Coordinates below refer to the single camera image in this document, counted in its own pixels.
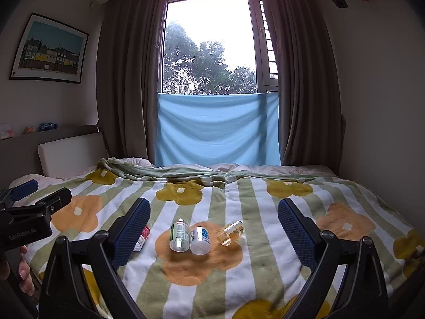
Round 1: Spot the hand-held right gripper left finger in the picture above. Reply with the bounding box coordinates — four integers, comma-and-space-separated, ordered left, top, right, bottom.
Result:
39, 197, 151, 319

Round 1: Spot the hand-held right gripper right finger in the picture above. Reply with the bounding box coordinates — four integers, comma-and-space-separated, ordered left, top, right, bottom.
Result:
278, 198, 390, 319

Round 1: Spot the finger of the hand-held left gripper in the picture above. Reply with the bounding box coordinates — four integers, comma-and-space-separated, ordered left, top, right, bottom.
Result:
0, 179, 40, 211
32, 187, 73, 219

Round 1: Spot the person's left hand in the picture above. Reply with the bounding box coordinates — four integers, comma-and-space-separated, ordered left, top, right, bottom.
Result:
0, 245, 35, 296

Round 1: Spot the red and white small bottle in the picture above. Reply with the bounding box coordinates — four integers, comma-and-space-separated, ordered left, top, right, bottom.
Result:
133, 225, 152, 252

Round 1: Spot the brown bed headboard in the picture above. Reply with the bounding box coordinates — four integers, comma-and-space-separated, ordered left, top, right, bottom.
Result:
0, 125, 111, 182

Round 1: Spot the green label clear bottle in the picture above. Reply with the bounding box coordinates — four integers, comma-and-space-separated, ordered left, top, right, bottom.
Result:
169, 219, 191, 253

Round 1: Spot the white headboard cushion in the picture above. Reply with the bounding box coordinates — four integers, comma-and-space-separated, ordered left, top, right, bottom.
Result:
37, 131, 109, 178

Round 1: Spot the amber glass bottle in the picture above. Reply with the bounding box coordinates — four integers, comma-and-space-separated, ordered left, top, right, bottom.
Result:
216, 220, 245, 247

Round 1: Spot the white bottle with blue label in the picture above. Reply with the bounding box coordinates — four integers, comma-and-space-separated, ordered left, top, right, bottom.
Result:
189, 226, 211, 256

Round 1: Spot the floral striped blanket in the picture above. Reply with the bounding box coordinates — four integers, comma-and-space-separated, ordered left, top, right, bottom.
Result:
8, 157, 425, 319

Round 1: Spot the white quilt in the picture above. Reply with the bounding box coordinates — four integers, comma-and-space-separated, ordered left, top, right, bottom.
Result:
8, 157, 334, 190

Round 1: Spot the light blue cloth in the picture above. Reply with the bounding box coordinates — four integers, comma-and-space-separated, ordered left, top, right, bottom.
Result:
154, 92, 281, 167

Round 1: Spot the framed house picture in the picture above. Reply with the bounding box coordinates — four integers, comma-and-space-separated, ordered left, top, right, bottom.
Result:
9, 12, 90, 84

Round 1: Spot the brown curtain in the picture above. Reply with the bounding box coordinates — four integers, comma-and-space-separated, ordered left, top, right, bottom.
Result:
264, 0, 346, 174
96, 0, 171, 169

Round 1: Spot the window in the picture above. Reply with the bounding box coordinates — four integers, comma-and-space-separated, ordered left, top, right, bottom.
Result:
163, 0, 280, 95

